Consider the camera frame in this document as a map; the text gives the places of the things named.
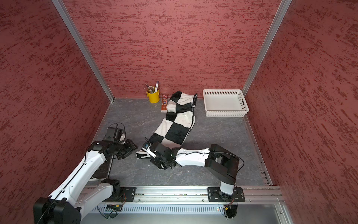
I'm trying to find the black white checkered pillowcase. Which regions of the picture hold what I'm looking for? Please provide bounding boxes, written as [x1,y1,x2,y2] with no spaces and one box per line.
[136,91,198,159]

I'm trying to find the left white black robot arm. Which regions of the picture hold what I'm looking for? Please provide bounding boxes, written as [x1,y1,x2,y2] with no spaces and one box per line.
[33,139,138,224]

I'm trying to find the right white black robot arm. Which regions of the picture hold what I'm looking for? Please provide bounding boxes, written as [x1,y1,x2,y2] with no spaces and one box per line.
[137,142,240,202]

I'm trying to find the dark hardcover book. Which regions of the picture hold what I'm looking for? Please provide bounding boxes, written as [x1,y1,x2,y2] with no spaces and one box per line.
[90,159,112,181]

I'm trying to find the yellow pencil cup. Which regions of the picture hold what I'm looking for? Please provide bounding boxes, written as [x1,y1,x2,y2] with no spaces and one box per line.
[146,91,160,104]

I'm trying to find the bundle of pencils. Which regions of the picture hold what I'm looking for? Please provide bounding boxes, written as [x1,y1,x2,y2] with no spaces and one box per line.
[144,81,159,94]

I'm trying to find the white perforated plastic basket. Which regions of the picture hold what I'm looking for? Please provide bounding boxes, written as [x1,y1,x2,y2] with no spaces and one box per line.
[203,89,249,117]

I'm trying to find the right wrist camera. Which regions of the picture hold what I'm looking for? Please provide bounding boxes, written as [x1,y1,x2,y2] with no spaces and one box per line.
[142,141,151,151]

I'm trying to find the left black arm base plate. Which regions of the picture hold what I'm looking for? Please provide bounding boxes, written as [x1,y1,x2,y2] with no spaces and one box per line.
[105,187,137,203]

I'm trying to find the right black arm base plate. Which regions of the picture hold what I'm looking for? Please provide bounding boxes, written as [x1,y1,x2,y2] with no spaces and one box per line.
[207,186,246,203]

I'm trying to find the aluminium front rail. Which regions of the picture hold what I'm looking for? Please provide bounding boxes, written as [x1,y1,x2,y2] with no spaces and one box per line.
[103,186,286,205]

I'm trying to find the left aluminium corner post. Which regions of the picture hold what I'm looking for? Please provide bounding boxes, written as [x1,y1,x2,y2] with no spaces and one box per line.
[52,0,115,103]

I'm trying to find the aluminium corner post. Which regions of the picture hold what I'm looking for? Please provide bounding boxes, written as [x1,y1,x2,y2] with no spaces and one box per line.
[242,0,292,96]
[52,0,115,103]

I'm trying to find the right aluminium corner post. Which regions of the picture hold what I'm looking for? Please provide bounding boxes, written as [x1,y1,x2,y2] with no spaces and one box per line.
[242,0,292,96]

